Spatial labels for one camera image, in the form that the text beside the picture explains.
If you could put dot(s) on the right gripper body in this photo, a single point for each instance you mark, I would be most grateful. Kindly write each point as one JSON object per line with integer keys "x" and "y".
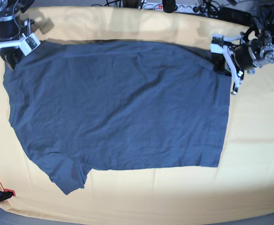
{"x": 11, "y": 55}

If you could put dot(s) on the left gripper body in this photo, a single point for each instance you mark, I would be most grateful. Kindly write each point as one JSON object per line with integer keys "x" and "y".
{"x": 230, "y": 63}

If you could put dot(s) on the blue-grey T-shirt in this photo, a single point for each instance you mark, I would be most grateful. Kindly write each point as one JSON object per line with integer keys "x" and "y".
{"x": 121, "y": 105}

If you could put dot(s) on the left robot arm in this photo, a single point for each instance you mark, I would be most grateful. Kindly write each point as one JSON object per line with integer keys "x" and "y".
{"x": 244, "y": 53}

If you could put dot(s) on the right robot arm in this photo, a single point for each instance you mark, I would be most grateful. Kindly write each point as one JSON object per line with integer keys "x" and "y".
{"x": 12, "y": 28}

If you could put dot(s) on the black power adapter box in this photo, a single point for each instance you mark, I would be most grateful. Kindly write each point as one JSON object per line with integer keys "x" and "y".
{"x": 235, "y": 16}

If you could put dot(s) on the white power strip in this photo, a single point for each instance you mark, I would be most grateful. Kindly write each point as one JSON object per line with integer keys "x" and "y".
{"x": 180, "y": 8}

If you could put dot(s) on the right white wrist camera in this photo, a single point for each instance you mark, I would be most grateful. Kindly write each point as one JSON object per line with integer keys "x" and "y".
{"x": 29, "y": 44}

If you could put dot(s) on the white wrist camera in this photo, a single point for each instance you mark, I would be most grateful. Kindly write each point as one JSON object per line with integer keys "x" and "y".
{"x": 217, "y": 43}
{"x": 29, "y": 44}

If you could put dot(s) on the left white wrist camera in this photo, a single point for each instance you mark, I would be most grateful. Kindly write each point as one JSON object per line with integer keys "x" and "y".
{"x": 217, "y": 43}

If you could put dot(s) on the black round camera pole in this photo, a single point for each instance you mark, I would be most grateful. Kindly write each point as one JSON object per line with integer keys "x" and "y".
{"x": 169, "y": 6}

